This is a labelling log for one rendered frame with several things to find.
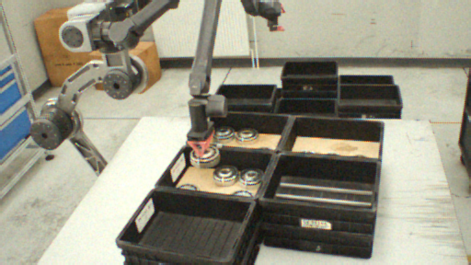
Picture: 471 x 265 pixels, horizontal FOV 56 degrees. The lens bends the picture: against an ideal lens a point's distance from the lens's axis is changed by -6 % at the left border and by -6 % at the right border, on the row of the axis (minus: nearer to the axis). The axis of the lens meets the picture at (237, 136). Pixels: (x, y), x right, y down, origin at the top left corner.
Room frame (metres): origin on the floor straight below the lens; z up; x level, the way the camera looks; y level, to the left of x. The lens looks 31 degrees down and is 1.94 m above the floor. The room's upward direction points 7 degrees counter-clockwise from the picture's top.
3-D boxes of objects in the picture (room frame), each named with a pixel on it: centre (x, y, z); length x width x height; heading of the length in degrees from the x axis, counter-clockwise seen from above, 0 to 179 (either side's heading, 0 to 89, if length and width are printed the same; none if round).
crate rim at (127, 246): (1.19, 0.20, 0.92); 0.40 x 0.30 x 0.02; 69
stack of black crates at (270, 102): (2.78, -0.08, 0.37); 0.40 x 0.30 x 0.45; 75
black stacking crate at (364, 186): (1.33, -0.28, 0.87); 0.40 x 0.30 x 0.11; 69
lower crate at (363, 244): (1.33, -0.28, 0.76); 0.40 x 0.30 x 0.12; 69
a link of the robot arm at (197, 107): (1.41, 0.12, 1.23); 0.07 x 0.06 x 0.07; 74
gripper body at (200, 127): (1.41, 0.12, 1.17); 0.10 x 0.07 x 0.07; 158
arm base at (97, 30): (1.69, 0.45, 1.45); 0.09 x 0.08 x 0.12; 165
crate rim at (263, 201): (1.33, -0.28, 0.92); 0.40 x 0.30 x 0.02; 69
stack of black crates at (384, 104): (2.58, -0.85, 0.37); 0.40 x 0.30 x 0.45; 75
